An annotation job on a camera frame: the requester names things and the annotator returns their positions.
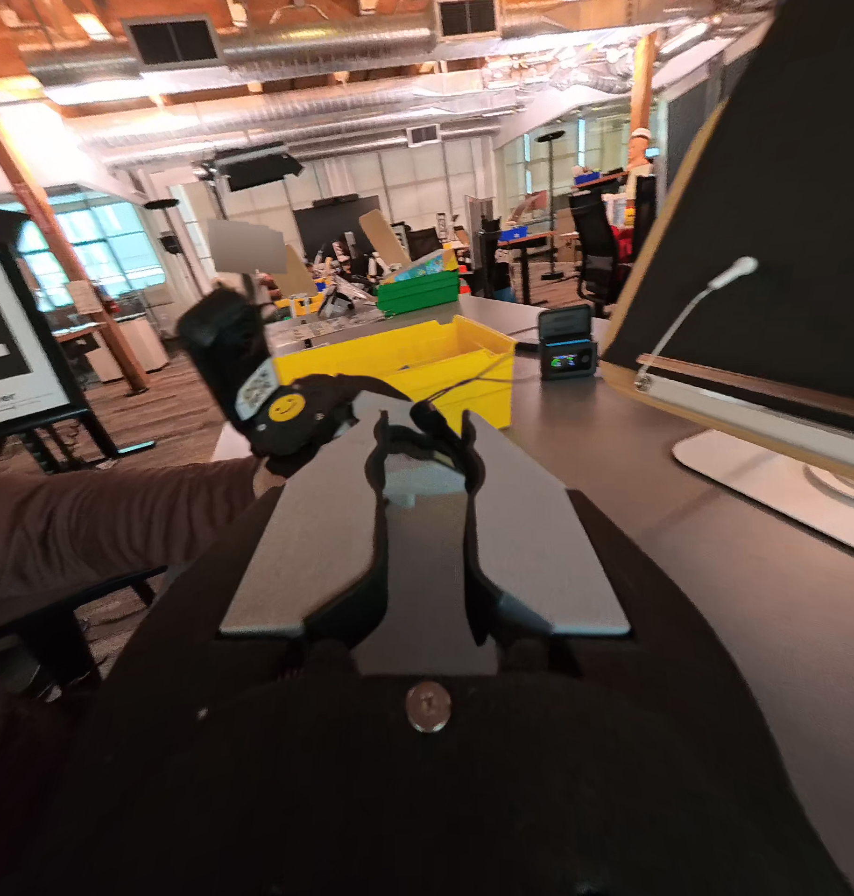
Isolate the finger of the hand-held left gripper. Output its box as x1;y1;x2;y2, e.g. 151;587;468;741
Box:
348;377;414;422

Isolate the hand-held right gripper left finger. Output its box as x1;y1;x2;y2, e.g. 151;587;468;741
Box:
219;409;391;648

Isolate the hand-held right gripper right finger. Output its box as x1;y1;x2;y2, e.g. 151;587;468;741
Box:
462;409;632;648

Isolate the yellow plastic bin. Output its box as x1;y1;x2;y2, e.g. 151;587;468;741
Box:
273;315;517;429

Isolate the black cable loop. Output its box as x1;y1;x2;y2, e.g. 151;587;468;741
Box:
409;350;519;466

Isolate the person's left forearm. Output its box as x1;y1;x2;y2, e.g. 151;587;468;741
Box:
0;455;282;606

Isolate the person's left hand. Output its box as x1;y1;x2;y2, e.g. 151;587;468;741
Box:
252;458;289;501

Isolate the beige cardboard sheet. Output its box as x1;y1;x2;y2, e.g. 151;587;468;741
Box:
359;209;408;268
271;245;320;298

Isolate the green box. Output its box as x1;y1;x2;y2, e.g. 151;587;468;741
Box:
374;269;461;316

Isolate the colourful printed box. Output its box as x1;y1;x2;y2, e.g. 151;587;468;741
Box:
383;248;460;284

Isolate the black ceiling-hung panel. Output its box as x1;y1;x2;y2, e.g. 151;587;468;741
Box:
203;142;305;193

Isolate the small black display device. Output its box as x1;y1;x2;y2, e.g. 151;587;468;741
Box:
536;303;598;382

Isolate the framed printed marker sign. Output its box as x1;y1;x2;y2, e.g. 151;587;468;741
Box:
0;244;92;441

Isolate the black floor stand pole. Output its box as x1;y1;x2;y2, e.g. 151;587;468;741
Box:
535;129;566;281

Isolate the black office chair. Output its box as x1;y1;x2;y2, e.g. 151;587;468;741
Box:
569;188;621;317

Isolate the black double ceiling vent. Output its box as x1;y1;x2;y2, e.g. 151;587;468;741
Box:
122;14;222;69

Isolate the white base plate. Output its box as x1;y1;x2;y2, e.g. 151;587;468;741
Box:
672;428;854;561

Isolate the silver corrugated ceiling duct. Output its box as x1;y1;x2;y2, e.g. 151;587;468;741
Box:
70;91;505;151
21;14;442;85

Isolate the white-tipped cord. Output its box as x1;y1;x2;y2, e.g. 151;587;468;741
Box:
635;255;759;391

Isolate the black board with wooden frame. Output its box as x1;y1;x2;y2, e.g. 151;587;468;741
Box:
598;0;854;491

